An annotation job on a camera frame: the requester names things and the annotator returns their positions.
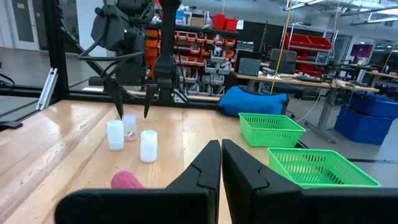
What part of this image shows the green block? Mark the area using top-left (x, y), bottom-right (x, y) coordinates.
top-left (267, 146), bottom-right (382, 190)
top-left (238, 112), bottom-right (307, 148)

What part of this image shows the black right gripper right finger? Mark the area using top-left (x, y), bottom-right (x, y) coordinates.
top-left (221, 138), bottom-right (398, 224)

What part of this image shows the red storage bin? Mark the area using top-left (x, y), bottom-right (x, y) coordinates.
top-left (224, 17), bottom-right (239, 32)
top-left (212, 12), bottom-right (227, 31)

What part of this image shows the blue storage tote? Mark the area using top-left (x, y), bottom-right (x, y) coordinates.
top-left (333, 105), bottom-right (395, 146)
top-left (347, 91), bottom-right (398, 119)

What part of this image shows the blue fabric pouch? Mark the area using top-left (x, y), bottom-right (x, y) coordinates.
top-left (216, 85), bottom-right (290, 118)

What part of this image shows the monitor with pink screen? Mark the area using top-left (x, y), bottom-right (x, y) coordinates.
top-left (350, 43), bottom-right (374, 67)

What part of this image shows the black aluminium rig frame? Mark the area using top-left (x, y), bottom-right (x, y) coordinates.
top-left (0, 0), bottom-right (224, 110)

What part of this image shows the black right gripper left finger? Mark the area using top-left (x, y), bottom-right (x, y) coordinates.
top-left (54, 139), bottom-right (222, 224)

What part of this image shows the pale blue plastic cup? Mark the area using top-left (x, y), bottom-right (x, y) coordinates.
top-left (139, 129), bottom-right (159, 164)

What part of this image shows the pink bandage roll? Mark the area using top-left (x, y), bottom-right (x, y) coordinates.
top-left (110, 170), bottom-right (146, 190)

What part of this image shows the wooden work desk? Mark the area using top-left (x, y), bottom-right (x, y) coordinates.
top-left (231, 70), bottom-right (381, 144)

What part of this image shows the grey office chair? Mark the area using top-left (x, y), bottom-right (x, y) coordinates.
top-left (268, 47), bottom-right (298, 75)

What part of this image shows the silver aluminium bracket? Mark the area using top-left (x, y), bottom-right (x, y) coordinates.
top-left (35, 67), bottom-right (59, 111)

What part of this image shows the dark grey equipment box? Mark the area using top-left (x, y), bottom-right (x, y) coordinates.
top-left (237, 57), bottom-right (262, 77)

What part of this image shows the clear plastic vial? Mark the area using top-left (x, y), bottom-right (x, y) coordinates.
top-left (122, 113), bottom-right (138, 142)

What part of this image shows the yellow hanging cable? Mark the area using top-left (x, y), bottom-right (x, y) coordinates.
top-left (269, 0), bottom-right (294, 95)

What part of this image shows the shelf rack with orange bins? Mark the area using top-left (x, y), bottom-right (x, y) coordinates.
top-left (144, 23), bottom-right (239, 96)

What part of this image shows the right green block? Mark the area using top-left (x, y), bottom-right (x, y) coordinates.
top-left (267, 146), bottom-right (382, 190)

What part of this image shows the rack with red bins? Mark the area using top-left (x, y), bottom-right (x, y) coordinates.
top-left (282, 30), bottom-right (334, 78)

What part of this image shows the white plastic bottle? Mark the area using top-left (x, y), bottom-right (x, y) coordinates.
top-left (106, 119), bottom-right (126, 152)

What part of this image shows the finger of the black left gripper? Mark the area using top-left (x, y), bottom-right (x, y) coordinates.
top-left (143, 84), bottom-right (159, 119)
top-left (103, 79), bottom-right (125, 120)

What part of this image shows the left green block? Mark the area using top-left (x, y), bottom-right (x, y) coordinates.
top-left (238, 112), bottom-right (307, 148)

